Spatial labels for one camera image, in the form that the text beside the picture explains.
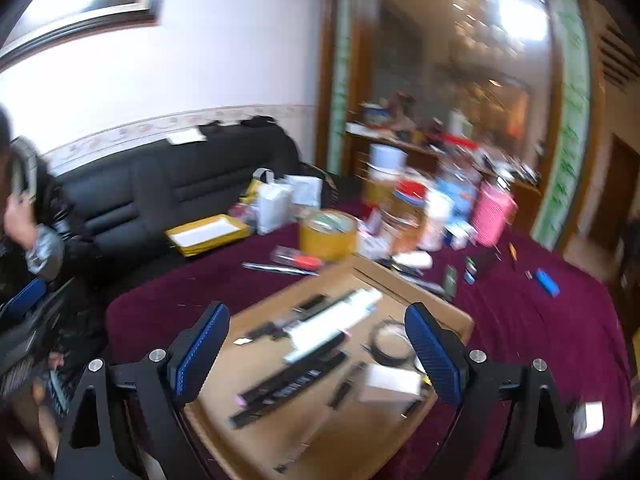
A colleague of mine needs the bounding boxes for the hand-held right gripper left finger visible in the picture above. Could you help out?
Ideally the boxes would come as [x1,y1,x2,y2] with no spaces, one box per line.
[54,301,231,480]

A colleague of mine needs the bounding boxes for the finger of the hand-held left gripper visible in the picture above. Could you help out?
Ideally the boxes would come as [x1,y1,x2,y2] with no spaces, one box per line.
[7,279,49,319]

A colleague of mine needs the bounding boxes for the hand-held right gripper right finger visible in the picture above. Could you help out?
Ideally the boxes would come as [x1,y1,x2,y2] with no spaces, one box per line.
[404,303,576,480]

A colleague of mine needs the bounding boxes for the large white charger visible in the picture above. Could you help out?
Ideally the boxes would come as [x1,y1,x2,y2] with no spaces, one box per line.
[359,364,426,406]

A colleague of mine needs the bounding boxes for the black electrical tape roll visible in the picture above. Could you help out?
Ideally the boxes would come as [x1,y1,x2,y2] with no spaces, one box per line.
[370,321,420,366]

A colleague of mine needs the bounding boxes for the black marker red cap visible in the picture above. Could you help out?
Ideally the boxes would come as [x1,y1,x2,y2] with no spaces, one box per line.
[229,367,323,429]

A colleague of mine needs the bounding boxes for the white paint marker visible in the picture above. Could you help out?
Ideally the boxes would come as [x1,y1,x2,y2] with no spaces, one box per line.
[320,290,384,329]

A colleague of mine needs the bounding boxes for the short black marker grey cap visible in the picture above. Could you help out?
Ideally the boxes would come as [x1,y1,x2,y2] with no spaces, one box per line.
[327,360,369,409]

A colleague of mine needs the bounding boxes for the black marker pale pink caps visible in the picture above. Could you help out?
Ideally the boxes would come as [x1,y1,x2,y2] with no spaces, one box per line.
[237,351,349,406]

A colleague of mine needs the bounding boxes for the long white pen case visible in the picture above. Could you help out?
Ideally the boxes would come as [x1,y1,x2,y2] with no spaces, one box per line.
[284,310,362,365]

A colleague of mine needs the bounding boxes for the cardboard box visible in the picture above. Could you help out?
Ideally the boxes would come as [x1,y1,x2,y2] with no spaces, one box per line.
[185,255,476,480]

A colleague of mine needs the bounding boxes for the black gel pen clear cap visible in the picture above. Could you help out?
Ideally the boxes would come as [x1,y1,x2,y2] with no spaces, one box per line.
[248,294,327,341]

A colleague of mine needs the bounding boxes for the small white charger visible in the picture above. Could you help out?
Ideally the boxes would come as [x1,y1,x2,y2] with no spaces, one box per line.
[574,402,604,437]

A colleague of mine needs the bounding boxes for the purple velvet tablecloth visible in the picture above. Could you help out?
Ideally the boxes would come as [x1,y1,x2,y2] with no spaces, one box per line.
[105,195,640,480]

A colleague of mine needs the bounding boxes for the silver pen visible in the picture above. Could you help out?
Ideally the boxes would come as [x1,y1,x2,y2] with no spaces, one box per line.
[242,261,321,277]

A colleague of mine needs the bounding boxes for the yellow flat tray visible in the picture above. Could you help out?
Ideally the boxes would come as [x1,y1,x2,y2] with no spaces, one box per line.
[165,214,251,257]

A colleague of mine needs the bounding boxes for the mobile phone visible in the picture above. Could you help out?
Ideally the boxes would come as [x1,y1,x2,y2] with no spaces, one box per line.
[10,152,38,201]

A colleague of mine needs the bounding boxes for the blue battery pack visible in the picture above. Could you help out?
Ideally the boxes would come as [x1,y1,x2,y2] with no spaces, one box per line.
[535,268,561,297]

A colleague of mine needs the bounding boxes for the clear jar red lid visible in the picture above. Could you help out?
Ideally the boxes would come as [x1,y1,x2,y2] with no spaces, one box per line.
[392,180,437,252]

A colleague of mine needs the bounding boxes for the bottle in pink knitted sleeve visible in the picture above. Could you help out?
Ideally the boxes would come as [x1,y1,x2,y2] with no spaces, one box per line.
[472,182,519,247]

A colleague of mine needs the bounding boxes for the yellow tape roll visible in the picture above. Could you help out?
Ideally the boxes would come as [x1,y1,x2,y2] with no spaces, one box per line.
[299,210,359,262]

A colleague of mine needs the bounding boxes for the white paper bag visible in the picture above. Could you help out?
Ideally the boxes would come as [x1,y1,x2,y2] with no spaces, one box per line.
[252,170,296,235]

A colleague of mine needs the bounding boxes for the black sofa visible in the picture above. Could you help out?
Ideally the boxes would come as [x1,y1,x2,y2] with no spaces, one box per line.
[50,117,321,263]

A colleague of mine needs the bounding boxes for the white carton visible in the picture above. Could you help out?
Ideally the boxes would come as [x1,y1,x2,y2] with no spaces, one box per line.
[287,175,324,209]

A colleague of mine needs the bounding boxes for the white plastic jar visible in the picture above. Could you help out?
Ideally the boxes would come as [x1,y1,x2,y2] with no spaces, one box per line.
[369,144,407,182]

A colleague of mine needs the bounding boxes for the bamboo painted panel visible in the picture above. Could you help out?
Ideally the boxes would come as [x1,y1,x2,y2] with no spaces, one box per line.
[531,0,592,252]
[327,0,357,171]

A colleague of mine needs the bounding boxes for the etched glass partition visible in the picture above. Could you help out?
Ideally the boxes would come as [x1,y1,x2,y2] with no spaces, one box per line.
[372,0,551,161]

